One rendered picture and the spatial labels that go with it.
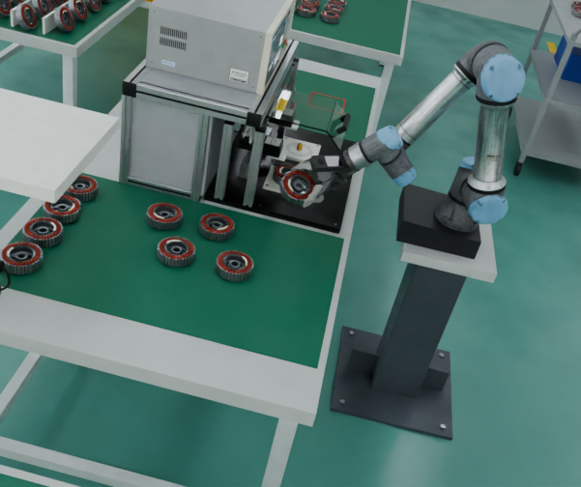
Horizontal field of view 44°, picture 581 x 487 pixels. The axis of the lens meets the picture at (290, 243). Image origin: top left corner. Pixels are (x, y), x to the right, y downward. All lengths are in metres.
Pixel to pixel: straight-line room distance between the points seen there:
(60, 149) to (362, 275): 2.04
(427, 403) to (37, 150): 1.86
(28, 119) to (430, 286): 1.45
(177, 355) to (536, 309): 2.23
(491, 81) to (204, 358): 1.07
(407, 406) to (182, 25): 1.65
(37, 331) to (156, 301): 0.32
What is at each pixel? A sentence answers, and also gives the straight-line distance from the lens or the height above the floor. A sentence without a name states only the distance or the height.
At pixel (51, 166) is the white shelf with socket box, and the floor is 1.20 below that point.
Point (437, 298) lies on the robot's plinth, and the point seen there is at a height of 0.54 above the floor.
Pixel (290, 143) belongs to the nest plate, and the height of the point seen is 0.78.
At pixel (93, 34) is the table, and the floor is 0.75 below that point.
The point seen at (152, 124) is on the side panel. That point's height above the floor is 0.99.
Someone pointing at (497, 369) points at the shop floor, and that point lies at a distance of 3.26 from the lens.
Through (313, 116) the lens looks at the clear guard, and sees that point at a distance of 2.36.
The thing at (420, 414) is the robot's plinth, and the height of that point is 0.02.
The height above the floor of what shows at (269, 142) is 0.92.
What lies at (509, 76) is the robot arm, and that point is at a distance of 2.07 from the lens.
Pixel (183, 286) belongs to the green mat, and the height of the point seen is 0.75.
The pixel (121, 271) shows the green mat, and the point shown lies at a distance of 2.09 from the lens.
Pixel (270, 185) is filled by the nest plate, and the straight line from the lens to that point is 2.48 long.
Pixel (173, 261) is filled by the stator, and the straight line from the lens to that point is 2.09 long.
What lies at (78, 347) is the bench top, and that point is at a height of 0.75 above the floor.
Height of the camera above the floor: 2.09
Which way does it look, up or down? 36 degrees down
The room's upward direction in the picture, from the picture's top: 13 degrees clockwise
